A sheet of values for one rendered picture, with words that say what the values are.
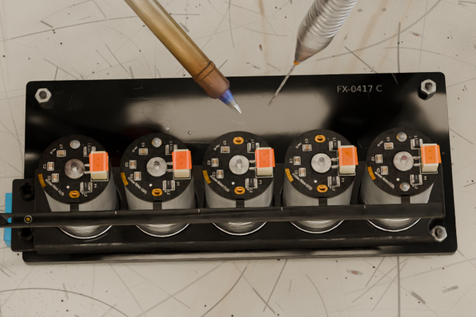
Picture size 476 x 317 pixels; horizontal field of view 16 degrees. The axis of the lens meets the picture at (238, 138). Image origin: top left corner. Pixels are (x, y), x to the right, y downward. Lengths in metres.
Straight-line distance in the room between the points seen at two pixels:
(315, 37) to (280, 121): 0.13
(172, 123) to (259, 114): 0.03
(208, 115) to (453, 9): 0.11
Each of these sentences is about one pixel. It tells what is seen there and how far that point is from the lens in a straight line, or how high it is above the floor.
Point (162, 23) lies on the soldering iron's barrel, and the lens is 0.53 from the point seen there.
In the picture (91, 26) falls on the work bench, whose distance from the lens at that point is 0.65.
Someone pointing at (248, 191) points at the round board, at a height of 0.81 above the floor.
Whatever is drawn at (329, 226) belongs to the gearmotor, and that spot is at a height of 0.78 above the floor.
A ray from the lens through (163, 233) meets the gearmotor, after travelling 0.59.
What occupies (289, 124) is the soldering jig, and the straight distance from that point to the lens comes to 0.62.
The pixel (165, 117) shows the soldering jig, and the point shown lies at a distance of 0.62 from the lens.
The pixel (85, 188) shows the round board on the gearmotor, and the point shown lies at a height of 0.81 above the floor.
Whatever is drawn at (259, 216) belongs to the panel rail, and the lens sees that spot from 0.55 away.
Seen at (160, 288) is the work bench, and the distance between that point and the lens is 0.61.
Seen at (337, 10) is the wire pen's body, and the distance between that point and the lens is 0.49.
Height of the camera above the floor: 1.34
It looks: 70 degrees down
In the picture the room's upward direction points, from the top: straight up
